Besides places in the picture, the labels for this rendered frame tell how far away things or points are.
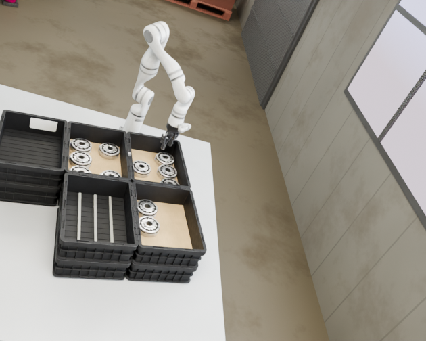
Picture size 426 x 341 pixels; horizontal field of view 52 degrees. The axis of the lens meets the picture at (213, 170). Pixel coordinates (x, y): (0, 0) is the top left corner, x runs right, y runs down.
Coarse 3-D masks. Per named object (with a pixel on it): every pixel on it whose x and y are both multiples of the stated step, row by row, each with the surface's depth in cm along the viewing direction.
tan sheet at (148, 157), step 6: (132, 150) 240; (138, 150) 242; (132, 156) 236; (138, 156) 238; (144, 156) 240; (150, 156) 242; (150, 162) 237; (156, 168) 235; (150, 174) 230; (156, 174) 232; (144, 180) 224; (150, 180) 226; (156, 180) 228
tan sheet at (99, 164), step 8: (96, 144) 233; (72, 152) 221; (96, 152) 228; (96, 160) 223; (104, 160) 225; (112, 160) 227; (96, 168) 218; (104, 168) 220; (112, 168) 222; (120, 168) 225
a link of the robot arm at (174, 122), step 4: (172, 116) 219; (168, 120) 222; (172, 120) 219; (176, 120) 219; (180, 120) 219; (172, 124) 220; (176, 124) 220; (180, 124) 220; (184, 124) 222; (188, 124) 223; (180, 128) 218; (184, 128) 219; (188, 128) 222; (180, 132) 218
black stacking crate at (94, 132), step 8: (72, 128) 225; (80, 128) 226; (88, 128) 227; (96, 128) 228; (72, 136) 228; (80, 136) 229; (88, 136) 230; (96, 136) 231; (104, 136) 232; (112, 136) 233; (120, 136) 234; (120, 144) 236; (120, 152) 233; (120, 160) 230
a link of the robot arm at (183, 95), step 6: (174, 78) 209; (180, 78) 209; (174, 84) 210; (180, 84) 209; (174, 90) 211; (180, 90) 210; (186, 90) 209; (180, 96) 210; (186, 96) 210; (192, 96) 214; (180, 102) 212; (186, 102) 212
